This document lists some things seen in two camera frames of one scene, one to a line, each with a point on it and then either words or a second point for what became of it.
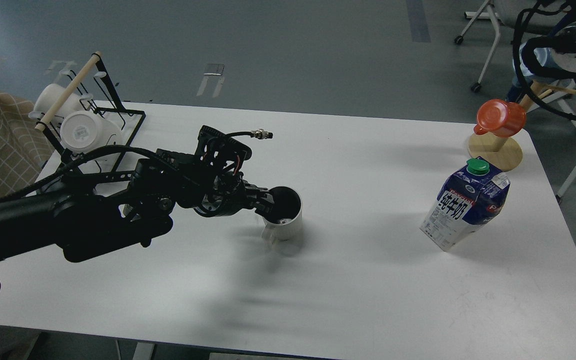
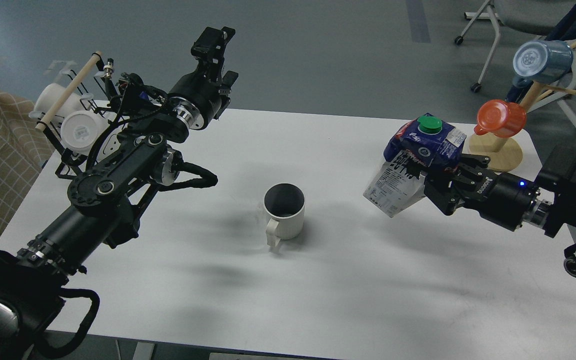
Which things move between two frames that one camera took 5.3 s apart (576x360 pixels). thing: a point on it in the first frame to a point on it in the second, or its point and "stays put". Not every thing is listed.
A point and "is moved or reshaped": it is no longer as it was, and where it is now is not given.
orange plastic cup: [500, 118] stays put
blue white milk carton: [471, 197] is moved or reshaped
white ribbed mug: [283, 221] stays put
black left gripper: [227, 193] to [208, 85]
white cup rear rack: [49, 95] stays put
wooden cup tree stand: [504, 153] stays put
